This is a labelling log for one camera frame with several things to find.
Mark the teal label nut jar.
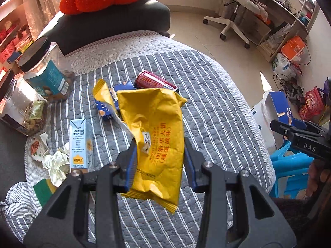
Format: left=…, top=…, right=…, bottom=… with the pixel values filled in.
left=18, top=36, right=76, bottom=101

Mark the grey striped quilted blanket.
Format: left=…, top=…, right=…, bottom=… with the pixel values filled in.
left=0, top=30, right=276, bottom=248

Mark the white plastic bin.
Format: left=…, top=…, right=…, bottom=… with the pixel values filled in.
left=250, top=90, right=277, bottom=148

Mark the torn yellow wrapper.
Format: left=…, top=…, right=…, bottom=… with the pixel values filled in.
left=92, top=78, right=137, bottom=140

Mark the yellow snack bag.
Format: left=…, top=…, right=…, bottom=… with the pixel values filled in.
left=116, top=88, right=188, bottom=214

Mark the red printed bag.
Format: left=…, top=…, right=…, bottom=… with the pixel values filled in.
left=299, top=86, right=325, bottom=120

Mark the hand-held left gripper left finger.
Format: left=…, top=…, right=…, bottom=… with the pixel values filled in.
left=23, top=137, right=138, bottom=248

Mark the stack of papers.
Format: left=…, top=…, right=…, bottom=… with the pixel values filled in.
left=259, top=22, right=293, bottom=57

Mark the white printed plastic bag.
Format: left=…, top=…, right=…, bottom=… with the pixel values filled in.
left=271, top=53, right=298, bottom=79

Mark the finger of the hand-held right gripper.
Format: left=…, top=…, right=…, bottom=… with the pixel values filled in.
left=270, top=119, right=294, bottom=138

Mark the orange cardboard box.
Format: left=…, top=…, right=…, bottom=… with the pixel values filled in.
left=281, top=36, right=308, bottom=63

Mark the white office chair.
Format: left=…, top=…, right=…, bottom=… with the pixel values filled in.
left=203, top=0, right=269, bottom=49

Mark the person's right hand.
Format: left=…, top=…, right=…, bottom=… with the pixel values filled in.
left=307, top=159, right=331, bottom=200

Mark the blue plastic stool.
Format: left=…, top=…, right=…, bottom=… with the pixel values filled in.
left=269, top=139, right=314, bottom=199

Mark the beige patterned curtain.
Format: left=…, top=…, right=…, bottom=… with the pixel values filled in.
left=22, top=0, right=70, bottom=35

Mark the small blue carton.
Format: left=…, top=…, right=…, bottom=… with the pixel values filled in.
left=97, top=81, right=136, bottom=121

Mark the crumpled white tissue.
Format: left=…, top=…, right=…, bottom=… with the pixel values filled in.
left=43, top=146, right=71, bottom=187

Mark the light blue milk carton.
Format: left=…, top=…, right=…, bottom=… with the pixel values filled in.
left=68, top=118, right=93, bottom=174

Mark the white shelf unit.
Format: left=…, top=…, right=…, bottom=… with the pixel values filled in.
left=0, top=0, right=35, bottom=83

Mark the small white snack packet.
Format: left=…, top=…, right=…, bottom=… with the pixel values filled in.
left=29, top=132, right=49, bottom=163

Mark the dark label nut jar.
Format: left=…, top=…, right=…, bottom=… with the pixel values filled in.
left=0, top=68, right=48, bottom=137

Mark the large blue cardboard box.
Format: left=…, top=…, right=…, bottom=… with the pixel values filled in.
left=264, top=91, right=295, bottom=148

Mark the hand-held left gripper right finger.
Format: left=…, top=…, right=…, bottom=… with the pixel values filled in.
left=183, top=137, right=297, bottom=248

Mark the tangle of black cables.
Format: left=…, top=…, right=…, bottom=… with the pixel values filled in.
left=274, top=74, right=306, bottom=102

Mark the red plastic basket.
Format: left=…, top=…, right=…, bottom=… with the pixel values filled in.
left=0, top=43, right=16, bottom=63

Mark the green and yellow sponge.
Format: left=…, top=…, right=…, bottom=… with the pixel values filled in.
left=33, top=178, right=58, bottom=207

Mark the wooden desk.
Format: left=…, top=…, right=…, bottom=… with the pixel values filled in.
left=255, top=0, right=318, bottom=62

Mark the red drink can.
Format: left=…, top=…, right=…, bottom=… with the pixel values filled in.
left=134, top=70, right=179, bottom=92

